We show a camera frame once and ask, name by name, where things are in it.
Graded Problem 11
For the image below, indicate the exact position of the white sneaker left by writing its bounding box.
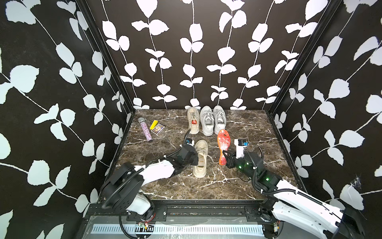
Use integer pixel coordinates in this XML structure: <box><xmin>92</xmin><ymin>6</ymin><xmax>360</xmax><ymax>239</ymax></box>
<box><xmin>200</xmin><ymin>106</ymin><xmax>214</xmax><ymax>136</ymax></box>

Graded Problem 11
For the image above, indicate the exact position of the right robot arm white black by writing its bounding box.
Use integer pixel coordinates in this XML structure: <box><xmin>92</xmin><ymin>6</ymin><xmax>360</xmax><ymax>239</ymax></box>
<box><xmin>222</xmin><ymin>150</ymin><xmax>366</xmax><ymax>239</ymax></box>

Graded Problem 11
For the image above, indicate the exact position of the white sneaker right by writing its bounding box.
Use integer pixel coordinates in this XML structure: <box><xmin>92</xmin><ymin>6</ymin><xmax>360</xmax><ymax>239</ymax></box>
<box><xmin>213</xmin><ymin>105</ymin><xmax>226</xmax><ymax>134</ymax></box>

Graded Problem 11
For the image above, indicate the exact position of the purple glitter tube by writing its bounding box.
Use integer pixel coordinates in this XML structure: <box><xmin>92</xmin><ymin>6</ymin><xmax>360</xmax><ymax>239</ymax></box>
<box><xmin>138</xmin><ymin>117</ymin><xmax>153</xmax><ymax>142</ymax></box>

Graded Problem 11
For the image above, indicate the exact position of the yellow wedge block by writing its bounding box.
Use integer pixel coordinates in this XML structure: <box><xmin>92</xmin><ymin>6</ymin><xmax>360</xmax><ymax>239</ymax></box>
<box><xmin>150</xmin><ymin>120</ymin><xmax>158</xmax><ymax>130</ymax></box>

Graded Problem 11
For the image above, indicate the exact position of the small purple card box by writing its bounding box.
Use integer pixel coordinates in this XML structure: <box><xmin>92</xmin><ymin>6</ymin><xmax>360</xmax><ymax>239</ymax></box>
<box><xmin>151</xmin><ymin>123</ymin><xmax>165</xmax><ymax>135</ymax></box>

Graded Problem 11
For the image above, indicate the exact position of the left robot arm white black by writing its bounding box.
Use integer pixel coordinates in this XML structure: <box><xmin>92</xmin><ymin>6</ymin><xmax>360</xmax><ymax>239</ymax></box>
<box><xmin>101</xmin><ymin>144</ymin><xmax>198</xmax><ymax>220</ymax></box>

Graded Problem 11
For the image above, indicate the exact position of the beige sneaker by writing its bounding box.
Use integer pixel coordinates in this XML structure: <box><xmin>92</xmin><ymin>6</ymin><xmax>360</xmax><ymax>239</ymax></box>
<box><xmin>193</xmin><ymin>140</ymin><xmax>208</xmax><ymax>178</ymax></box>
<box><xmin>187</xmin><ymin>107</ymin><xmax>200</xmax><ymax>134</ymax></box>

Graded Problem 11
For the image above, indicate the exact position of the red orange insole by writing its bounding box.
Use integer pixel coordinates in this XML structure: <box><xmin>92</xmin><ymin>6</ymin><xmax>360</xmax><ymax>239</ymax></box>
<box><xmin>217</xmin><ymin>129</ymin><xmax>231</xmax><ymax>165</ymax></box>

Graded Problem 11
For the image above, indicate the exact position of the white sneaker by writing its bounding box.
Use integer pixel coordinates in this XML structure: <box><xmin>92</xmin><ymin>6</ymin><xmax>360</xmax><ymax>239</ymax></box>
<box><xmin>200</xmin><ymin>106</ymin><xmax>214</xmax><ymax>136</ymax></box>
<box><xmin>213</xmin><ymin>105</ymin><xmax>226</xmax><ymax>134</ymax></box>

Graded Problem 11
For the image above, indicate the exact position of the white slotted cable duct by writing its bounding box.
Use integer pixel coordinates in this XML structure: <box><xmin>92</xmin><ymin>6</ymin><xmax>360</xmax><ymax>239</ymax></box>
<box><xmin>90</xmin><ymin>223</ymin><xmax>266</xmax><ymax>237</ymax></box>

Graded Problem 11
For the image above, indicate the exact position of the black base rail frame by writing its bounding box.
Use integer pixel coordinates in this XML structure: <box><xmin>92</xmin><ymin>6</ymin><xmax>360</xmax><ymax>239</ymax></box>
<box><xmin>83</xmin><ymin>194</ymin><xmax>278</xmax><ymax>224</ymax></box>

